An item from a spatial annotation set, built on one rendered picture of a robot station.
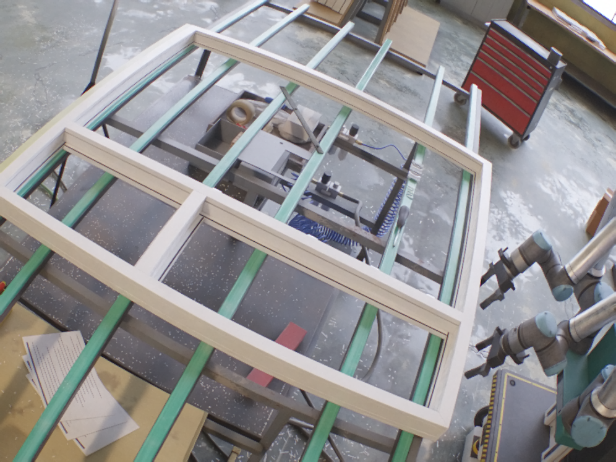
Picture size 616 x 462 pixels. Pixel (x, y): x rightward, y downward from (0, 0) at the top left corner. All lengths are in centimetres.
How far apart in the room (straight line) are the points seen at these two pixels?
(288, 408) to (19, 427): 75
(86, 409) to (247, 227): 74
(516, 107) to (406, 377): 301
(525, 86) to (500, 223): 145
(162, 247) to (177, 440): 51
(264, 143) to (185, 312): 92
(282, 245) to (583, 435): 120
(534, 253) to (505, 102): 329
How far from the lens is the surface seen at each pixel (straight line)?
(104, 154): 211
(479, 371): 212
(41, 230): 181
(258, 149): 240
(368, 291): 201
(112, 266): 172
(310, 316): 229
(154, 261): 176
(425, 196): 426
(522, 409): 292
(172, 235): 184
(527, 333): 205
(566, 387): 252
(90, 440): 173
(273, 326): 221
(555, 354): 207
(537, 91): 543
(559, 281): 239
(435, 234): 400
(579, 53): 973
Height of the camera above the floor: 215
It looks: 39 degrees down
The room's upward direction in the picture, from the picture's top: 25 degrees clockwise
